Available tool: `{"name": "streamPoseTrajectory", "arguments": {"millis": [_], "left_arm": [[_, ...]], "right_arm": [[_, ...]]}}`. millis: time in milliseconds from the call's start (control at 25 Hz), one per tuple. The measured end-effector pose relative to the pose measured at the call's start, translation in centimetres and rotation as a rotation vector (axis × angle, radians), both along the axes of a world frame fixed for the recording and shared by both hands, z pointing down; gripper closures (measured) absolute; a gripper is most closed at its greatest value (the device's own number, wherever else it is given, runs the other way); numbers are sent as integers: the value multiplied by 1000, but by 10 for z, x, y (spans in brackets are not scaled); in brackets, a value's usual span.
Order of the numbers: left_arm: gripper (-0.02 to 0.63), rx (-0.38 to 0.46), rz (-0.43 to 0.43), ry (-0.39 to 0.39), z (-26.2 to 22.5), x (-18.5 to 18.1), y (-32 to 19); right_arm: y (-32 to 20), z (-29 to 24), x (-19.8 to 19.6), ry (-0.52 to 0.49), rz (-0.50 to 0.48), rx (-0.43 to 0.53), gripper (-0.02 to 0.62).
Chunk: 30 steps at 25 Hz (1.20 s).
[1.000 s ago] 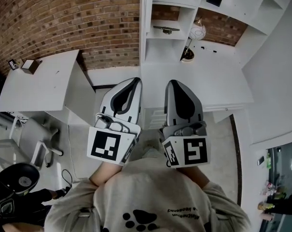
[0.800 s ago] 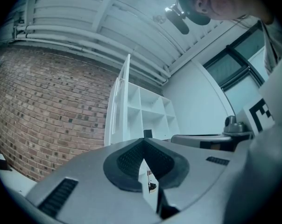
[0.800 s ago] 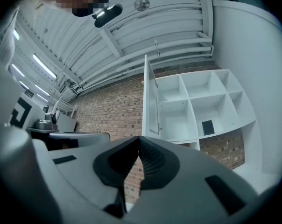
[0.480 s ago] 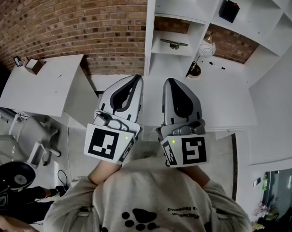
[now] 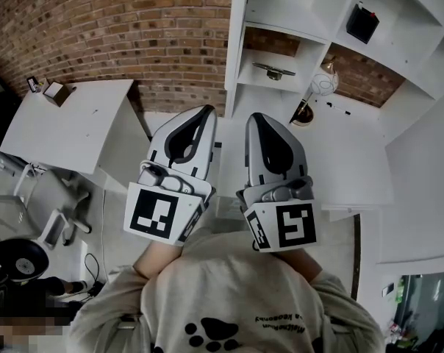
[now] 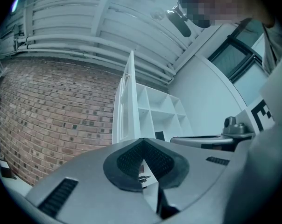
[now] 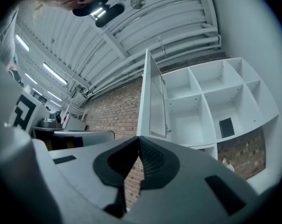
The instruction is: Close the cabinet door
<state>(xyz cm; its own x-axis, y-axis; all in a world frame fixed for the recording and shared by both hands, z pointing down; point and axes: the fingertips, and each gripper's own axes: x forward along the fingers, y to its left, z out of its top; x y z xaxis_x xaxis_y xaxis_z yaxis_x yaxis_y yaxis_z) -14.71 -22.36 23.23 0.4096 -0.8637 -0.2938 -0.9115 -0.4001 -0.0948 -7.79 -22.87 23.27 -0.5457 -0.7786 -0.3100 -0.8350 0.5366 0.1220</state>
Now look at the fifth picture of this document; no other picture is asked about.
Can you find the black framed window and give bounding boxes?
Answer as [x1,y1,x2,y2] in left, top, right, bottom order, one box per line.
[390,270,444,353]

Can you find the white globe lamp brass base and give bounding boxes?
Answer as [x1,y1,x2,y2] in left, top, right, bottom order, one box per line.
[289,54,341,128]

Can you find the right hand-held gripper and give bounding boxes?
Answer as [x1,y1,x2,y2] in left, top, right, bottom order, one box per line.
[236,113,319,254]

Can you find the black floor cable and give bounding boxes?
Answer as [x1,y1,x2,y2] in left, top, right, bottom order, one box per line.
[83,252,101,286]

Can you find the person's right forearm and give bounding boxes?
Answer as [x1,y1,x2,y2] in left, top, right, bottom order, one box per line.
[276,249,323,285]

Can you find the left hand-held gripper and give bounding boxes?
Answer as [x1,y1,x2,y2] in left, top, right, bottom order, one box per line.
[123,104,219,248]

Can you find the black pen holder box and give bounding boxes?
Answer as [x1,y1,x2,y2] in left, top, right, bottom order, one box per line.
[345,1,381,45]

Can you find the green plastic bottle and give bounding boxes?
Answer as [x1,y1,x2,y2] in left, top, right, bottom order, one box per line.
[395,276,408,304]

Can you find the black white marker pen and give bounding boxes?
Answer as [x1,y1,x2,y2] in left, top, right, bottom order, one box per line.
[325,101,353,117]

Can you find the white floor cable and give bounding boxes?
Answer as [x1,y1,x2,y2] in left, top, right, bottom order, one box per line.
[101,188,110,285]

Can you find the light grey paw-print sweatshirt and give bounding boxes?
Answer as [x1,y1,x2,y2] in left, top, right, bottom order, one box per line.
[68,229,385,353]

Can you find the brown box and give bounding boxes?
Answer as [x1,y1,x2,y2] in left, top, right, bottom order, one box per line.
[41,81,73,108]

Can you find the person's left forearm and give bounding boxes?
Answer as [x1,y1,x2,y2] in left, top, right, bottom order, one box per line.
[132,238,188,283]

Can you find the plain white side desk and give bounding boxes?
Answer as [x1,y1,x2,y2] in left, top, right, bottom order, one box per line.
[0,79,151,193]

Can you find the white office chair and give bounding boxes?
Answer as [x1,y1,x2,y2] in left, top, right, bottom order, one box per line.
[0,167,93,251]

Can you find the silver metal shelf ornament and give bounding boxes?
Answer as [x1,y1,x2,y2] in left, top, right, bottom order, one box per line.
[251,61,297,82]

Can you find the white low ledge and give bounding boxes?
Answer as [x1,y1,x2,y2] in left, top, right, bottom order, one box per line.
[140,111,186,141]

